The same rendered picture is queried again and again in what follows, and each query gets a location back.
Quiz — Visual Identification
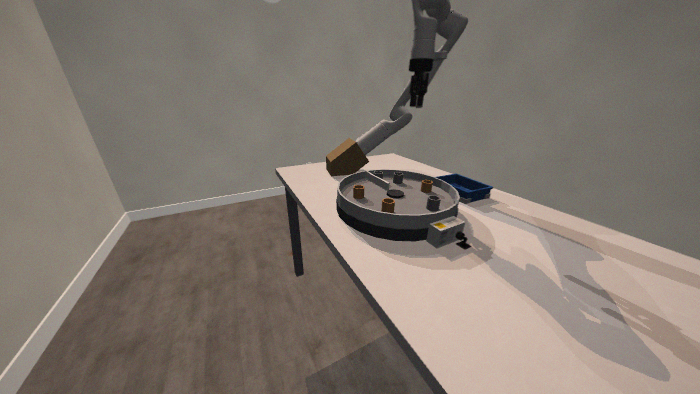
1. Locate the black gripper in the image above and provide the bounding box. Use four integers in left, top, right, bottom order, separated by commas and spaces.
409, 58, 433, 108

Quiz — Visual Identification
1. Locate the grey round turning table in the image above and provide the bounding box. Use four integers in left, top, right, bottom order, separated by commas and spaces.
336, 169, 472, 250

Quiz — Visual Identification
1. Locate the bronze bushing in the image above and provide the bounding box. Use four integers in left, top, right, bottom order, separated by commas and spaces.
421, 180, 433, 193
353, 185, 364, 199
381, 198, 395, 213

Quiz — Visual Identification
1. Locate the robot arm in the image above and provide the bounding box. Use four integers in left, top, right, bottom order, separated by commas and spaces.
355, 0, 468, 155

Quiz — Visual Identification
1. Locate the blue square tray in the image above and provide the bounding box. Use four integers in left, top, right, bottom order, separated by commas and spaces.
435, 174, 493, 204

